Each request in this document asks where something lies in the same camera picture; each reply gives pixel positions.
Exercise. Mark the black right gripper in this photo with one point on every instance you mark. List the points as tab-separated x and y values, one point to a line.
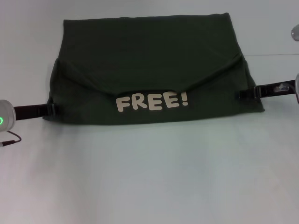
273	89

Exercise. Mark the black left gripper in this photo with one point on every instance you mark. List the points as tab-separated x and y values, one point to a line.
30	112

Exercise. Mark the dark green shirt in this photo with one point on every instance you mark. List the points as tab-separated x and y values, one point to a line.
154	70

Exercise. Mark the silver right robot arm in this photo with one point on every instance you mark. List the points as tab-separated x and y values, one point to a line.
297	87

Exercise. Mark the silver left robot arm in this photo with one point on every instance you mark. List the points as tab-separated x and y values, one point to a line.
5	115

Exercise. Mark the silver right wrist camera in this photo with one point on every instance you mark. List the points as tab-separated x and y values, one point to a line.
295	32

